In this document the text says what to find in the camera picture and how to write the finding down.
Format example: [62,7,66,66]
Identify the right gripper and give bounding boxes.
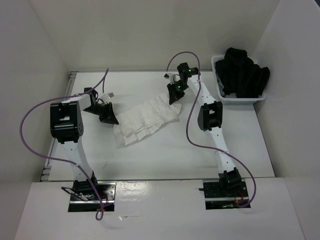
[166,80,189,105]

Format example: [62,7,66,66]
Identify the white pleated skirt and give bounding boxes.
[113,93,182,149]

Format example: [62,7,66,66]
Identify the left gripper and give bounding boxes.
[82,102,119,125]

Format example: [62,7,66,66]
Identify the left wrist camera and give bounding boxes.
[101,92,115,104]

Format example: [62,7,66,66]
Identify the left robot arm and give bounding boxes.
[50,87,119,200]

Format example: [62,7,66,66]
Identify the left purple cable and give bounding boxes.
[19,68,110,221]

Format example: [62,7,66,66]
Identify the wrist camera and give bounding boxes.
[101,92,115,104]
[163,73,179,84]

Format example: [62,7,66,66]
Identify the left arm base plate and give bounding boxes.
[64,182,116,213]

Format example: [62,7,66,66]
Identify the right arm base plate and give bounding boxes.
[198,179,250,210]

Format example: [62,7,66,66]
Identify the purple cable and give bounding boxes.
[19,68,110,221]
[165,51,256,208]

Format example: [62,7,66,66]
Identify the white plastic basket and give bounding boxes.
[211,55,267,105]

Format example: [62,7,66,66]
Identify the black skirt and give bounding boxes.
[215,47,271,98]

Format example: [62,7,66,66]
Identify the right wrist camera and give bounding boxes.
[163,73,179,84]

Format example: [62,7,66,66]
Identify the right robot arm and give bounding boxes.
[164,62,242,198]

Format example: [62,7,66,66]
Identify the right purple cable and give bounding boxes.
[165,51,256,208]

